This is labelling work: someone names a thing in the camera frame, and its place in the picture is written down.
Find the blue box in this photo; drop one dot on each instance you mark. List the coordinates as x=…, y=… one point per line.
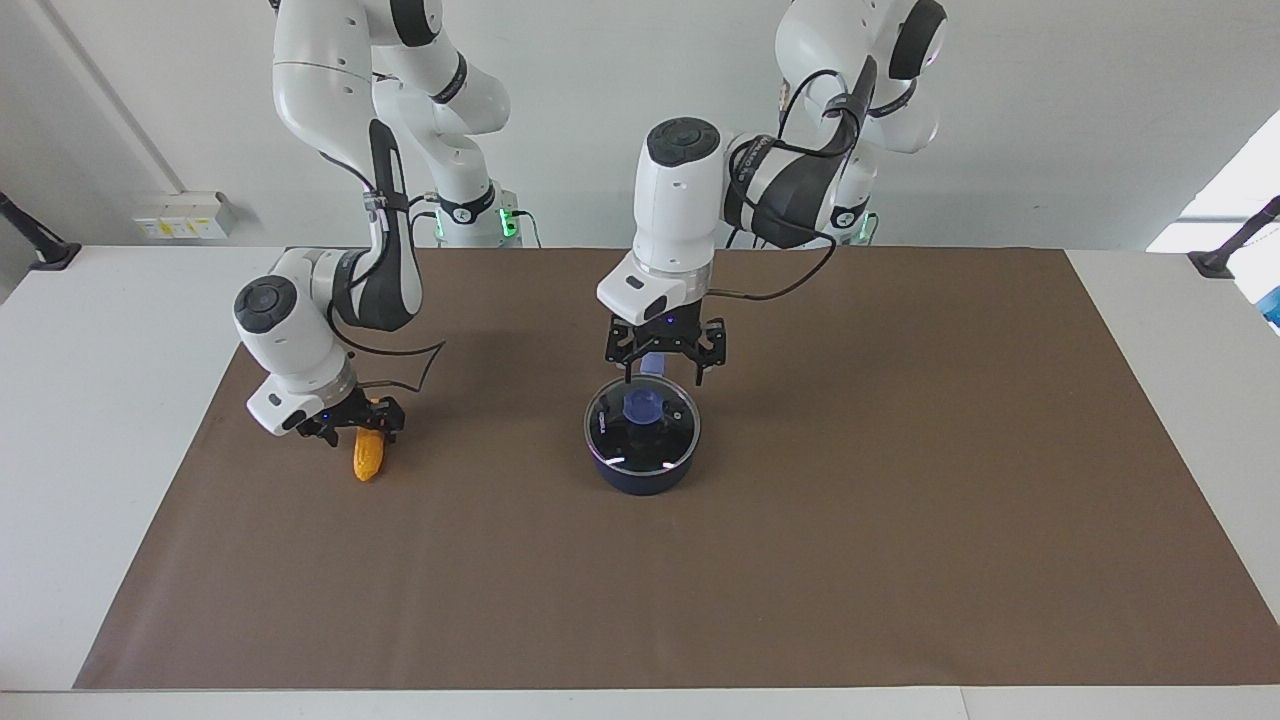
x=1272, y=308

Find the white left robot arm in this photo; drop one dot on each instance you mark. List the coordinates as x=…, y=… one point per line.
x=680, y=220

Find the brown paper table mat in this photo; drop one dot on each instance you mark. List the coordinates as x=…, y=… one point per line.
x=700, y=580

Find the black camera stand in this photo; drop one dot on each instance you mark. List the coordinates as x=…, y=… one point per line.
x=1222, y=260
x=45, y=252

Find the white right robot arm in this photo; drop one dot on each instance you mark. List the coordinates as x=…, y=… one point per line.
x=300, y=100

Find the yellow toy corn cob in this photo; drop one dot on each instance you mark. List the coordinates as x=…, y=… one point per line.
x=368, y=460

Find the glass lid with purple knob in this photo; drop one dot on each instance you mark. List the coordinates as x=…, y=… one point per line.
x=610, y=440

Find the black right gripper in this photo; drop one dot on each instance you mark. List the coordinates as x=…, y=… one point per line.
x=335, y=415

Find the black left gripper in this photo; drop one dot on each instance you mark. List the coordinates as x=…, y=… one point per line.
x=668, y=330

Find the white wall socket box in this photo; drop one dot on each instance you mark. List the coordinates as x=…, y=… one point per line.
x=185, y=218

